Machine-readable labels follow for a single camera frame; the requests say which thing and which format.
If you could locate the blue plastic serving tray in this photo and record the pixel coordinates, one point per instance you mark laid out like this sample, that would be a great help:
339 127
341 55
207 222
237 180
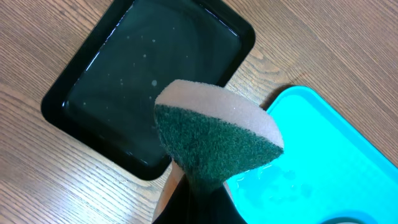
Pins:
328 173

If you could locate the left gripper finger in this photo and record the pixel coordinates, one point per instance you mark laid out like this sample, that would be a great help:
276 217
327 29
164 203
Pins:
177 204

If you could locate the black rectangular tray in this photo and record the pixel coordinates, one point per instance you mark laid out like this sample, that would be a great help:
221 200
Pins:
105 95

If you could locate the green and pink sponge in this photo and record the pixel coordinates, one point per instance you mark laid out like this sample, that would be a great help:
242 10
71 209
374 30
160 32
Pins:
212 134

